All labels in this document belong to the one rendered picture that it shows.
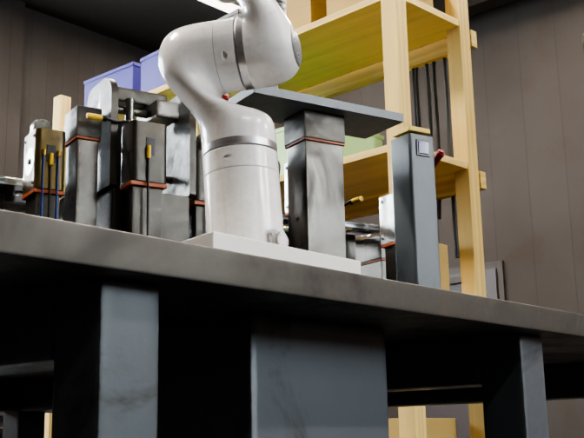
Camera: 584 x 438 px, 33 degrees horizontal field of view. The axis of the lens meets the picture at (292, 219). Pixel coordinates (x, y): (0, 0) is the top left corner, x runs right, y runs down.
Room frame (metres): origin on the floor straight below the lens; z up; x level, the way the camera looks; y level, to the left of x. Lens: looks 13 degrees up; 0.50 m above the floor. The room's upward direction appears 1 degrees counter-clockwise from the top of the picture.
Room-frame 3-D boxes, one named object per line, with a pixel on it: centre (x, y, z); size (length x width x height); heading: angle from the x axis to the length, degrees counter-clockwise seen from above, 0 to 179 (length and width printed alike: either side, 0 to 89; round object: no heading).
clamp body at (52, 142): (1.76, 0.46, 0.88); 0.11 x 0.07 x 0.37; 33
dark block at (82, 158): (1.78, 0.40, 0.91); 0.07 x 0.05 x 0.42; 33
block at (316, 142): (1.93, -0.05, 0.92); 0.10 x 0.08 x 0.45; 123
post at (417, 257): (2.07, -0.27, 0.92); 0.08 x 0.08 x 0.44; 33
